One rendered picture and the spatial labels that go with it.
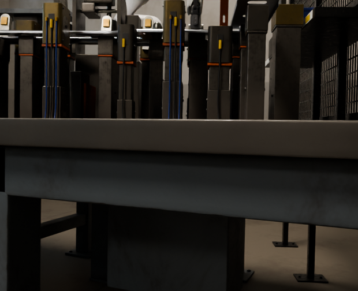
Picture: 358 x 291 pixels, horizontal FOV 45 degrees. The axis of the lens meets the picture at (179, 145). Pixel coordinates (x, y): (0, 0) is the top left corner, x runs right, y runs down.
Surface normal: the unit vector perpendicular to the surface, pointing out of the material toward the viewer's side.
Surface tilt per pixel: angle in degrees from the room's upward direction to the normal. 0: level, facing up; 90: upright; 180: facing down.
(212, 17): 90
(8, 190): 90
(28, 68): 90
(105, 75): 90
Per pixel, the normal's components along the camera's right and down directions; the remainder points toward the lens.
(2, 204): -0.39, 0.02
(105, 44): -0.05, 0.03
